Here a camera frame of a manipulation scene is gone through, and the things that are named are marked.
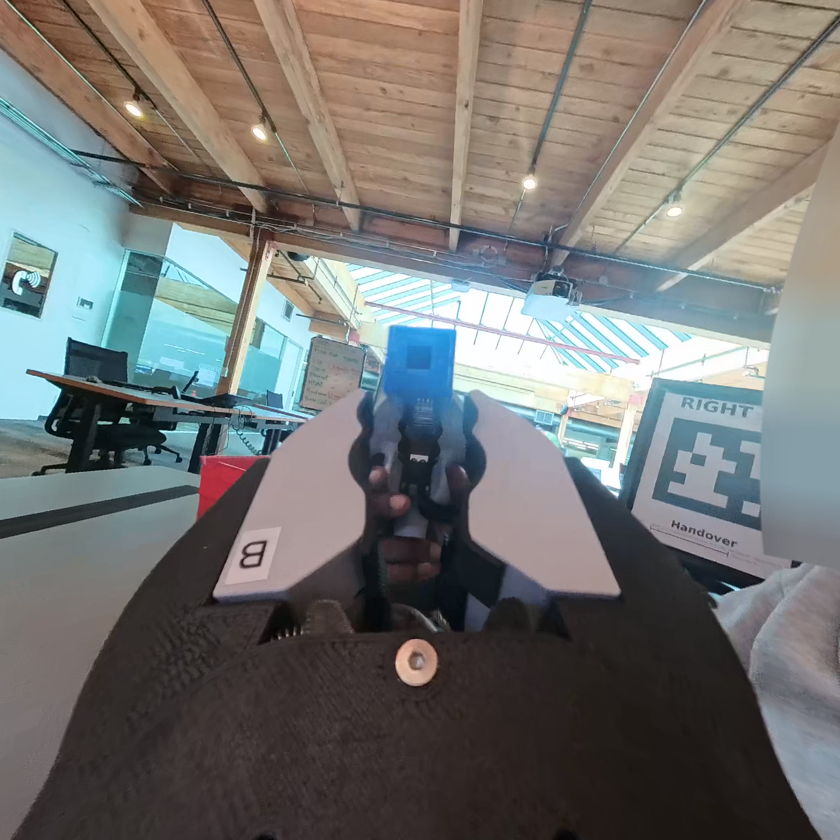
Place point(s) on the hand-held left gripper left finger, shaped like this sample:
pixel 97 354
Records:
pixel 295 512

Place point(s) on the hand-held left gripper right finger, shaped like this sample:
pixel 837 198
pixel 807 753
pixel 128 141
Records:
pixel 544 518

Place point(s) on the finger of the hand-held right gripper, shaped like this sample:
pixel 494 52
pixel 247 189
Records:
pixel 386 426
pixel 449 426

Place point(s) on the long blue square bar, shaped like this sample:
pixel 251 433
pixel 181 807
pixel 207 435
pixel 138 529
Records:
pixel 397 341

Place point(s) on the wooden office desk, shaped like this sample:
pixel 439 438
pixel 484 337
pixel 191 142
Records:
pixel 131 394

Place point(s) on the person's right hand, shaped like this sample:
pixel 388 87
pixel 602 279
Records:
pixel 413 561

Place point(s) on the whiteboard on stand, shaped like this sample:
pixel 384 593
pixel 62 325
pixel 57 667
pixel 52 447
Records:
pixel 334 374

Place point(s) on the red plastic bin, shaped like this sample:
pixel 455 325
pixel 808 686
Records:
pixel 223 479

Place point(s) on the black white marker sign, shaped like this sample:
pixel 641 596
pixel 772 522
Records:
pixel 656 525

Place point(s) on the black bag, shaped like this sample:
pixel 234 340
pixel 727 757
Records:
pixel 226 400

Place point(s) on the ceiling projector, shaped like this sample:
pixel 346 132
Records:
pixel 548 302

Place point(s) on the wooden pillar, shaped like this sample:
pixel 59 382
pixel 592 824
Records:
pixel 249 315

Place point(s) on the black office chair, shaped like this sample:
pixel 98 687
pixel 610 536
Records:
pixel 98 367

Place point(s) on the ceiling spot light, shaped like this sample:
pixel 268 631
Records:
pixel 260 131
pixel 529 182
pixel 674 210
pixel 134 108

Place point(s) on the wall logo sign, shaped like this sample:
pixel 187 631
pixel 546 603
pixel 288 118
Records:
pixel 29 275

